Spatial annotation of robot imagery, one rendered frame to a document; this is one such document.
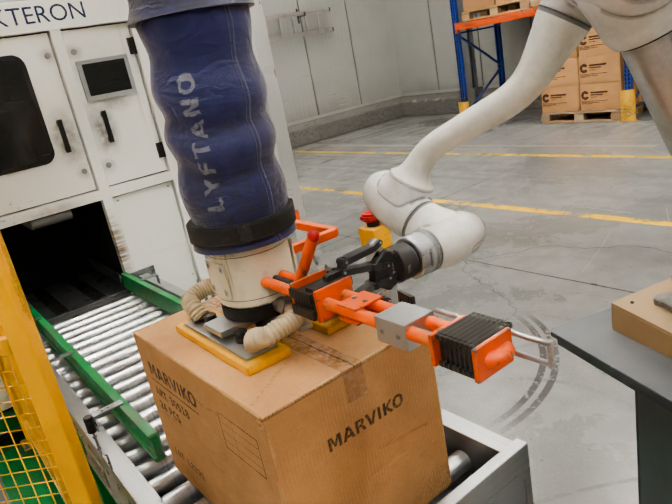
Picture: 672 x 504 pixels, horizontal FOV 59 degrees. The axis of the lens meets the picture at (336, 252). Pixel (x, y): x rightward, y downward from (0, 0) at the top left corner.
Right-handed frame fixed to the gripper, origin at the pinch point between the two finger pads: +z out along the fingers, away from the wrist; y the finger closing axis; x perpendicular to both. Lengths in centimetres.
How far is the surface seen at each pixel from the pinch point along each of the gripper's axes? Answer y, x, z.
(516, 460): 48, -14, -31
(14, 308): 0, 62, 42
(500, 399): 106, 61, -116
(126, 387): 55, 116, 13
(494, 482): 49, -14, -24
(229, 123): -32.1, 16.9, 2.8
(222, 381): 13.1, 12.4, 18.3
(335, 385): 14.6, -4.6, 4.8
